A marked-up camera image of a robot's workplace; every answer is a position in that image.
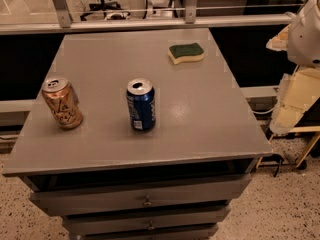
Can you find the blue pepsi can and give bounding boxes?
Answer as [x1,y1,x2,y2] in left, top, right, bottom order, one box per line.
[126,78,156,131]

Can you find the metal railing frame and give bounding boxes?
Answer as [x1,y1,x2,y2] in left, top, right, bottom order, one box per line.
[0,0,308,35]

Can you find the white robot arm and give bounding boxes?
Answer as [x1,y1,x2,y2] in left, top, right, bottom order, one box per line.
[266,0,320,134]

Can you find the orange la croix can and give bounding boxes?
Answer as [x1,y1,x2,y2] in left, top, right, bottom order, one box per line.
[41,77,83,129]

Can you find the grey drawer cabinet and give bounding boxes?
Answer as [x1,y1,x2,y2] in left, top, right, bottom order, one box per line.
[4,29,271,240]

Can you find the green and yellow sponge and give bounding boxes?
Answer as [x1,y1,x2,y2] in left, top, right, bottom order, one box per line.
[168,43,204,65]

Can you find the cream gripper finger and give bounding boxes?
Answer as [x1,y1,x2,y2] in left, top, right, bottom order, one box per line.
[269,67,320,134]
[266,25,289,51]

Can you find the white cable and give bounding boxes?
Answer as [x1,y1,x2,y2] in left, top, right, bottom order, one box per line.
[251,106,276,116]

